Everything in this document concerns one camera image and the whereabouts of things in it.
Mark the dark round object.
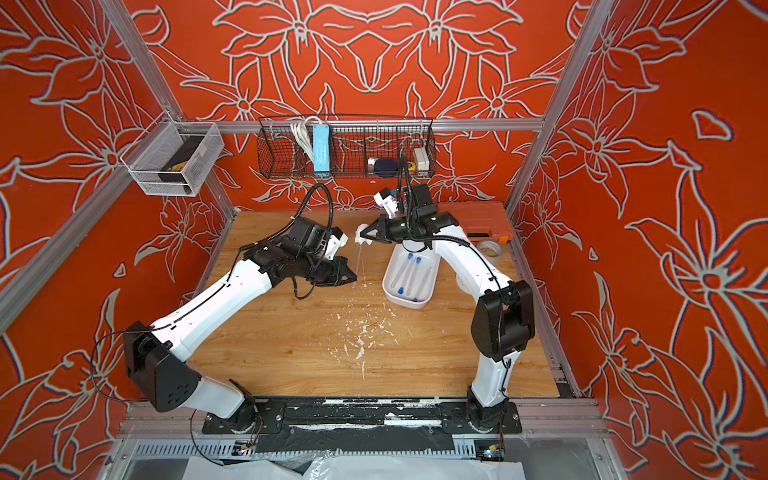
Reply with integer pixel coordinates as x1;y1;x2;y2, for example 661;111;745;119
373;158;400;178

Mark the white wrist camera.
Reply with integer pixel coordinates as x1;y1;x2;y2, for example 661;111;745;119
373;188;400;219
324;227;348;260

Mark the white wipe tissue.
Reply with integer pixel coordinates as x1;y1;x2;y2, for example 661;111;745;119
355;223;372;245

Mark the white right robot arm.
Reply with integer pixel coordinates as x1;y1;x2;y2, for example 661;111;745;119
357;185;535;433

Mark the light blue box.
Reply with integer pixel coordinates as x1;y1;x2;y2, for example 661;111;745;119
313;124;331;177

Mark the orange tool case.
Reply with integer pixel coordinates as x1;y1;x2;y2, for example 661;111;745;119
437;201;514;245

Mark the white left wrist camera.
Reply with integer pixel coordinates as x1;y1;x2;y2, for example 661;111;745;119
324;227;348;260

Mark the white plastic tray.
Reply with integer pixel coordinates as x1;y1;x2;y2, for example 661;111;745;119
382;240;441;310

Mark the clear tape roll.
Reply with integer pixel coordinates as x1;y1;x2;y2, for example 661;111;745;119
475;239;504;267

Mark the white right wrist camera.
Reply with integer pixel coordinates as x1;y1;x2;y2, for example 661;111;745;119
373;188;400;219

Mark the test tube blue cap pair-right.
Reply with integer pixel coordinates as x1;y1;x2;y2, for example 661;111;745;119
353;244;365;290

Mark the white small box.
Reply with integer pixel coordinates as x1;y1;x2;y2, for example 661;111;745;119
412;147;430;176

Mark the black yellow item in box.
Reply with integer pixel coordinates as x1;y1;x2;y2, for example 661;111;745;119
158;135;203;183

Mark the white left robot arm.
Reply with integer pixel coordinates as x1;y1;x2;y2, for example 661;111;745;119
123;217;356;432

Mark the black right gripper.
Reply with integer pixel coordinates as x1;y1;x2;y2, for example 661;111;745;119
361;214;422;246

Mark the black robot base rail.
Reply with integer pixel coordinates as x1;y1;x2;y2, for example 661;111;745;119
202;396;522;458

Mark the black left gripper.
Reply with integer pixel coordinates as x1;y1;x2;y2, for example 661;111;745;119
300;254;360;286

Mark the white cable bundle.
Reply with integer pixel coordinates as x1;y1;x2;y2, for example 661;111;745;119
290;118;316;166

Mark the black wire basket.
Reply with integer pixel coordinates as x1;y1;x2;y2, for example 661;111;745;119
257;114;437;179

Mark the clear acrylic wall box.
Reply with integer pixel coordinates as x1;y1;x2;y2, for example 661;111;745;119
120;112;224;197

